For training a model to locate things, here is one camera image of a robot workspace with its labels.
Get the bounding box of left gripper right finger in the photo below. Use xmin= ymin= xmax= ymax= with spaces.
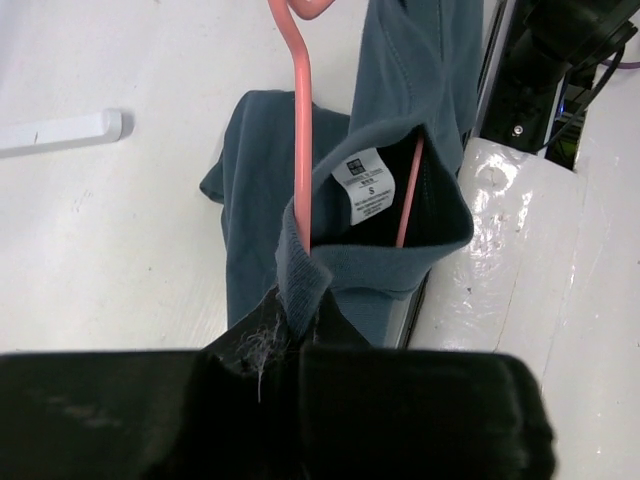
xmin=297 ymin=289 xmax=558 ymax=480

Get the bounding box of white clothes rack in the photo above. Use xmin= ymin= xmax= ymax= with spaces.
xmin=1 ymin=109 xmax=123 ymax=159

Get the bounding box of pink wire hanger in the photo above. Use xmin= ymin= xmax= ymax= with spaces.
xmin=266 ymin=0 xmax=426 ymax=250

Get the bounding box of blue t shirt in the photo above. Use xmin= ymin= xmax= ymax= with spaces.
xmin=200 ymin=1 xmax=483 ymax=346

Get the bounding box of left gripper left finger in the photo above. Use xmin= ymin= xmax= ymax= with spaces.
xmin=0 ymin=287 xmax=303 ymax=480

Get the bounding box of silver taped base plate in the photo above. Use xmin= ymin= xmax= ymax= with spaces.
xmin=409 ymin=71 xmax=639 ymax=479

